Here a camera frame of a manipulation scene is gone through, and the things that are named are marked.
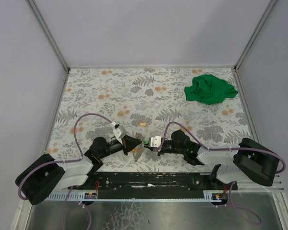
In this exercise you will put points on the yellow key tag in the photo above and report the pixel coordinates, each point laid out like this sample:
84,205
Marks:
142,124

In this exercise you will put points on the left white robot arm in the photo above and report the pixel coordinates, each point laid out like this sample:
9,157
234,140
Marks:
46,174

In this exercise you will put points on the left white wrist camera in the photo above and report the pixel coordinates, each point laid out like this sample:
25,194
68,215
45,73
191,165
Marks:
119,132

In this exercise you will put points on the green crumpled cloth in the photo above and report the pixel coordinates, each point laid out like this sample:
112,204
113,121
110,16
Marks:
209,89

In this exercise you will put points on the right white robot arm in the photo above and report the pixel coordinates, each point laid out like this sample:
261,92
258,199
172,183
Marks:
246,161

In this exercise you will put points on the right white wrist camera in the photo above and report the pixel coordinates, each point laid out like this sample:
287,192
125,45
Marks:
154,142

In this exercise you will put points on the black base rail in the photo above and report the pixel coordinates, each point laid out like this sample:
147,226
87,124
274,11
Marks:
153,185

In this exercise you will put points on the patterned bracelet keyring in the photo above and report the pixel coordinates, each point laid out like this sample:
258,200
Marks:
137,152

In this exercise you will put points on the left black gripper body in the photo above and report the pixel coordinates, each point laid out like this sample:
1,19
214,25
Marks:
125,145

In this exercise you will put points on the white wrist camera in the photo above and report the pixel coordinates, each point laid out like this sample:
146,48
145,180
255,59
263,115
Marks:
154,142
119,132

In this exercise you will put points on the floral table mat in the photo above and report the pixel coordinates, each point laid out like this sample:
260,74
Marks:
94,97

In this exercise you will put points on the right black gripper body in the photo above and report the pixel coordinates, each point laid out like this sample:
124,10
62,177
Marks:
157,149

